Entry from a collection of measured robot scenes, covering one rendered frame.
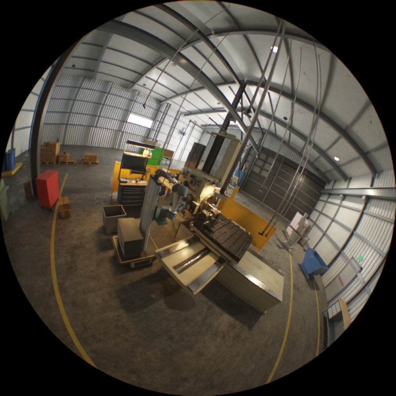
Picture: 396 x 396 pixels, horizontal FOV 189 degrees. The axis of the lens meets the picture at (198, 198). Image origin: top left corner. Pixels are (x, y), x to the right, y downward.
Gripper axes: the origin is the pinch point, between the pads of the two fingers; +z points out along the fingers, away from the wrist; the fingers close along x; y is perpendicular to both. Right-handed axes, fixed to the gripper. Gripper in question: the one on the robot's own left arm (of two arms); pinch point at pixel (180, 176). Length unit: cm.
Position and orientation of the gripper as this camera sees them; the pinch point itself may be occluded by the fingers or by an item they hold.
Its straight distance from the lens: 272.7
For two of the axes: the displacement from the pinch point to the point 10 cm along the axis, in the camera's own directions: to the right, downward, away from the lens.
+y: -7.0, -5.1, 5.0
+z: 6.0, -0.5, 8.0
